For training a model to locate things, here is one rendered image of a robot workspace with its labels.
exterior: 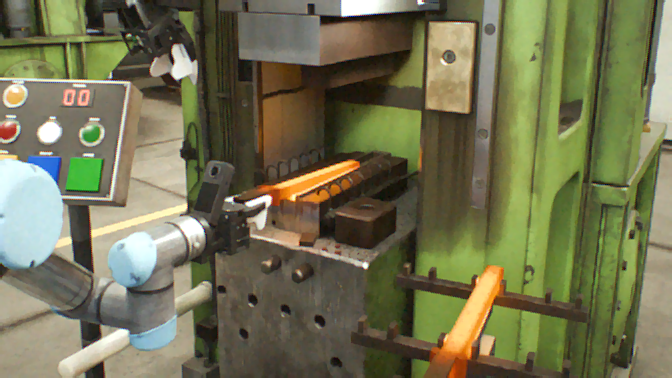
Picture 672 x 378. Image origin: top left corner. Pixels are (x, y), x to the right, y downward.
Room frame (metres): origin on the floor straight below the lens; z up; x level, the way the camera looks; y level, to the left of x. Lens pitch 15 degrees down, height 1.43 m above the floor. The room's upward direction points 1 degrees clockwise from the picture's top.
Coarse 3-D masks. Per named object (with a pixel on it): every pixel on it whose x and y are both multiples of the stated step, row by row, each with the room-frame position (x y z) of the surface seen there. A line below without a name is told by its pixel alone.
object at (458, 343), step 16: (496, 272) 1.03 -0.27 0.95; (480, 288) 0.97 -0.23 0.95; (496, 288) 1.00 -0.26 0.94; (480, 304) 0.92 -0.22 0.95; (464, 320) 0.87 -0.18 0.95; (480, 320) 0.88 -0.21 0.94; (448, 336) 0.82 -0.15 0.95; (464, 336) 0.82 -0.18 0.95; (432, 352) 0.77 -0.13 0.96; (448, 352) 0.76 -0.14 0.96; (464, 352) 0.79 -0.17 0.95; (432, 368) 0.73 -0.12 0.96; (448, 368) 0.73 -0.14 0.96; (464, 368) 0.76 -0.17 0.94
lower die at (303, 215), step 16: (320, 160) 1.64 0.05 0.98; (336, 160) 1.61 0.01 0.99; (368, 160) 1.57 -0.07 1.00; (400, 160) 1.61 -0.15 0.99; (288, 176) 1.49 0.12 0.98; (336, 176) 1.43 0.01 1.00; (352, 176) 1.46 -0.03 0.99; (368, 176) 1.46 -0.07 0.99; (384, 176) 1.52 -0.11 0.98; (304, 192) 1.31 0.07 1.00; (320, 192) 1.34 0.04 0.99; (336, 192) 1.34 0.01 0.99; (272, 208) 1.33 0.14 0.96; (288, 208) 1.31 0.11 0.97; (304, 208) 1.29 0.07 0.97; (320, 208) 1.27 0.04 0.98; (288, 224) 1.31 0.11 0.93; (304, 224) 1.29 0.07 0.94; (320, 224) 1.27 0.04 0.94
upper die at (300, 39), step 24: (240, 24) 1.37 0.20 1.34; (264, 24) 1.34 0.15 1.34; (288, 24) 1.31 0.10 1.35; (312, 24) 1.28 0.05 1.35; (336, 24) 1.32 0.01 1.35; (360, 24) 1.40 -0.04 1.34; (384, 24) 1.50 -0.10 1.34; (408, 24) 1.61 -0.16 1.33; (240, 48) 1.37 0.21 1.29; (264, 48) 1.34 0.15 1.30; (288, 48) 1.31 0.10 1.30; (312, 48) 1.28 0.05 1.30; (336, 48) 1.32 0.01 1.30; (360, 48) 1.41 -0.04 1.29; (384, 48) 1.50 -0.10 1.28; (408, 48) 1.61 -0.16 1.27
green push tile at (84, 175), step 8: (72, 160) 1.41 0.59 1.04; (80, 160) 1.41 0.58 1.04; (88, 160) 1.41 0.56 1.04; (96, 160) 1.41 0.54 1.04; (104, 160) 1.41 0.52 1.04; (72, 168) 1.40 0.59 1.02; (80, 168) 1.40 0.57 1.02; (88, 168) 1.40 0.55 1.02; (96, 168) 1.40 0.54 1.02; (72, 176) 1.39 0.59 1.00; (80, 176) 1.39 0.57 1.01; (88, 176) 1.39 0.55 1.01; (96, 176) 1.39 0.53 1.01; (72, 184) 1.38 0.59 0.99; (80, 184) 1.38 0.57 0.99; (88, 184) 1.38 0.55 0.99; (96, 184) 1.38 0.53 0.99; (96, 192) 1.38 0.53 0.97
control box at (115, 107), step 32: (0, 96) 1.51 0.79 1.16; (32, 96) 1.51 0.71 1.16; (64, 96) 1.50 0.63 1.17; (96, 96) 1.49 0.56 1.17; (128, 96) 1.49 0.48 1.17; (32, 128) 1.47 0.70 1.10; (64, 128) 1.46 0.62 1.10; (128, 128) 1.48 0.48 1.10; (64, 160) 1.42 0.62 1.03; (128, 160) 1.46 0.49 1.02; (64, 192) 1.38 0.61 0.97
